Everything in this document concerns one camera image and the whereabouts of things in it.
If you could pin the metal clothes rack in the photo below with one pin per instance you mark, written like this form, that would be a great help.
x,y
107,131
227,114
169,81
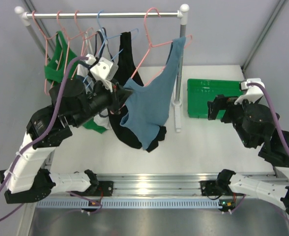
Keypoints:
x,y
26,17

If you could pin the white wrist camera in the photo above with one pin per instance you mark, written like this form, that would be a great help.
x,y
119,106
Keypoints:
x,y
102,70
250,93

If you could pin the grey slotted cable duct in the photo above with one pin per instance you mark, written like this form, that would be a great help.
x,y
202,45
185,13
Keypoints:
x,y
135,204

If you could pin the white navy-trimmed tank top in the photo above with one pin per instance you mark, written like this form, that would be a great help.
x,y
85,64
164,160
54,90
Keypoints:
x,y
102,119

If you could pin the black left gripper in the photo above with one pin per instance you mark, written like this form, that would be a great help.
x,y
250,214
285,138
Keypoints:
x,y
115,99

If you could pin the blue tank top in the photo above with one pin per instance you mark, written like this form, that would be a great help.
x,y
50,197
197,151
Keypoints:
x,y
148,106

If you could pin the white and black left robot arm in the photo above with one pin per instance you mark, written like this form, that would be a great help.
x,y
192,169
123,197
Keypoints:
x,y
72,106

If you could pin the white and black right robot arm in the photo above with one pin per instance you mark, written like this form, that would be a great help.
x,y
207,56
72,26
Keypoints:
x,y
255,125

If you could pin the black tank top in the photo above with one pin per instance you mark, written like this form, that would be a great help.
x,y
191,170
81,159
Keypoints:
x,y
126,68

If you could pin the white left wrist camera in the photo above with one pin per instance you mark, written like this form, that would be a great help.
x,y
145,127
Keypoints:
x,y
102,70

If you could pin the aluminium mounting rail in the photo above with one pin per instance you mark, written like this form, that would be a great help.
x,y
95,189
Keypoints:
x,y
154,185

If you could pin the green plastic tray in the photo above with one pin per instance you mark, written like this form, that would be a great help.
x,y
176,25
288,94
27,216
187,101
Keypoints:
x,y
200,91

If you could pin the green tank top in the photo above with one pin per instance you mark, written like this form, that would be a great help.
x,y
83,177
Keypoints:
x,y
90,125

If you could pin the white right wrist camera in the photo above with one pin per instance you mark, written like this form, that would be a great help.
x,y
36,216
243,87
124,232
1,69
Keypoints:
x,y
250,93

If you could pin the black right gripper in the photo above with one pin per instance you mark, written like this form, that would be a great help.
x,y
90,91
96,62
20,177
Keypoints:
x,y
221,102

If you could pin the pink hanger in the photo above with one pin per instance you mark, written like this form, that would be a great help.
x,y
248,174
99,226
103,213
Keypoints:
x,y
81,70
46,56
149,44
67,54

